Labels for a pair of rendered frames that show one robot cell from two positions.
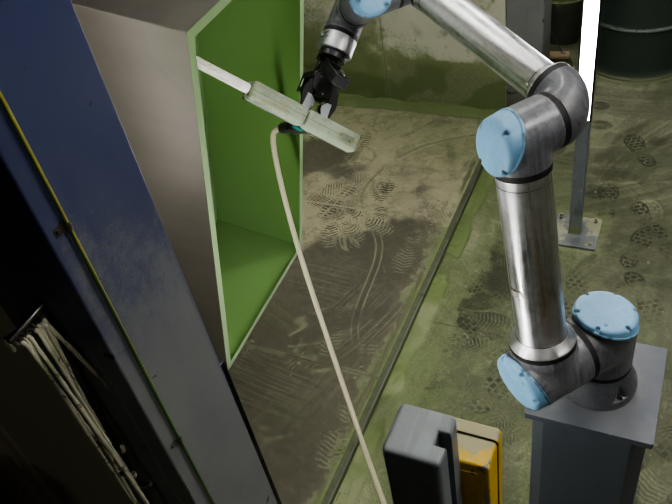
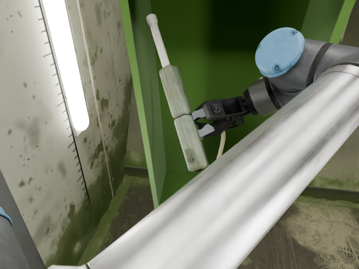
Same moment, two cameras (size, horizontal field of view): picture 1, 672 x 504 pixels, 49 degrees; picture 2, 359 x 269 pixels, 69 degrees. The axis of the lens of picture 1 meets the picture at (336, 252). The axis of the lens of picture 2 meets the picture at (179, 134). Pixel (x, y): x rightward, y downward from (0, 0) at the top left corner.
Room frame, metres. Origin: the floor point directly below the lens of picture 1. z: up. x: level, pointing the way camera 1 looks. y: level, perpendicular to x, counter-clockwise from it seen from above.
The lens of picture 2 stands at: (1.30, -0.59, 1.66)
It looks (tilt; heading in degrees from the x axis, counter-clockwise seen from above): 32 degrees down; 68
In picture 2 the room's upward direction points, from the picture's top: straight up
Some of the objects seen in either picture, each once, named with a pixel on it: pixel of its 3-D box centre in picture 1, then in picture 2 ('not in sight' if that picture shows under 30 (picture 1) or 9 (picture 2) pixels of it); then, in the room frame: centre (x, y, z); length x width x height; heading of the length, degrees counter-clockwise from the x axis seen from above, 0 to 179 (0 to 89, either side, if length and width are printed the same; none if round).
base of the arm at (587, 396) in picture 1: (598, 368); not in sight; (1.12, -0.59, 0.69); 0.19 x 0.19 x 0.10
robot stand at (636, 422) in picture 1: (588, 448); not in sight; (1.12, -0.59, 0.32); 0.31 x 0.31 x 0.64; 59
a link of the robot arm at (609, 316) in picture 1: (600, 334); not in sight; (1.11, -0.58, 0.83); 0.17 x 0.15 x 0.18; 111
